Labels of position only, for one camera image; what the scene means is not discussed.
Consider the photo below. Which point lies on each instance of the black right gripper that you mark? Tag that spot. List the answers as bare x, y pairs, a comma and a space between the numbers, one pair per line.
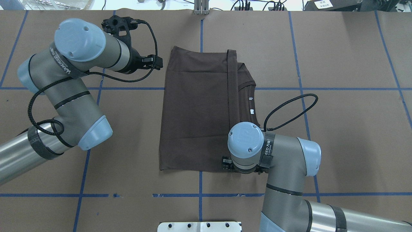
226, 162

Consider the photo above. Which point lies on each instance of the aluminium frame post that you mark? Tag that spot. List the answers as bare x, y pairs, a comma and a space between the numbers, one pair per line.
201, 7

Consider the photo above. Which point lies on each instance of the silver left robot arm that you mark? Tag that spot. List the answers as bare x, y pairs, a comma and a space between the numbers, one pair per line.
62, 111

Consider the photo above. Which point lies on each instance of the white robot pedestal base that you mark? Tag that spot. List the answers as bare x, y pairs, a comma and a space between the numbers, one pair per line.
211, 226

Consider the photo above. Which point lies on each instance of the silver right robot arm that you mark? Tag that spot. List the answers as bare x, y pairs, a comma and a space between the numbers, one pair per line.
288, 161

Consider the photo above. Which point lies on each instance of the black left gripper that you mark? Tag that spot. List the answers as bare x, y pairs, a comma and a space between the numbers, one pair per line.
134, 61

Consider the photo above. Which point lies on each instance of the dark grey t-shirt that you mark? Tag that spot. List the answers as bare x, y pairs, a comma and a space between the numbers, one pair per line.
205, 95

